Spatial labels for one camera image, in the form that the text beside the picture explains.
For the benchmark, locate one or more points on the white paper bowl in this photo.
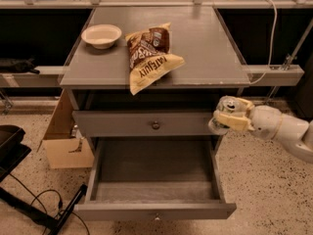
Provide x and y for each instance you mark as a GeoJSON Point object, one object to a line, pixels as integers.
{"type": "Point", "coordinates": [101, 36]}

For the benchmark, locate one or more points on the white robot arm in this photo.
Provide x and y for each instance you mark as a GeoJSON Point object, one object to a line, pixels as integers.
{"type": "Point", "coordinates": [295, 135]}

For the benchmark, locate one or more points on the brown yellow chip bag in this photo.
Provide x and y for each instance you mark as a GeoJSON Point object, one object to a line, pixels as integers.
{"type": "Point", "coordinates": [150, 57]}

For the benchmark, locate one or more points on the grey wooden drawer cabinet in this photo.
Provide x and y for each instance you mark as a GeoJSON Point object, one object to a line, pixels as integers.
{"type": "Point", "coordinates": [154, 154]}

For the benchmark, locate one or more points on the cardboard box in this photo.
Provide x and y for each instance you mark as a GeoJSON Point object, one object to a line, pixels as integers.
{"type": "Point", "coordinates": [64, 145]}

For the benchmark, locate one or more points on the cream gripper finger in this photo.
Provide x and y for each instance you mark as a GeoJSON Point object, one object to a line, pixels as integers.
{"type": "Point", "coordinates": [236, 121]}
{"type": "Point", "coordinates": [242, 105]}

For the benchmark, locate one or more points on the closed grey top drawer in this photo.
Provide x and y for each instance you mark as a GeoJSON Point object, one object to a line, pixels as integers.
{"type": "Point", "coordinates": [143, 123]}

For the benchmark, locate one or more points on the open grey middle drawer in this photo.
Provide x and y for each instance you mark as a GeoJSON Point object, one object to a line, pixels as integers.
{"type": "Point", "coordinates": [155, 178]}

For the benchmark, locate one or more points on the metal rail frame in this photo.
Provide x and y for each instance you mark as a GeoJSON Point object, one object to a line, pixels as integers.
{"type": "Point", "coordinates": [32, 74]}

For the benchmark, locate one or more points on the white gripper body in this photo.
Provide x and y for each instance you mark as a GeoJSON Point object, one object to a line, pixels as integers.
{"type": "Point", "coordinates": [265, 121]}

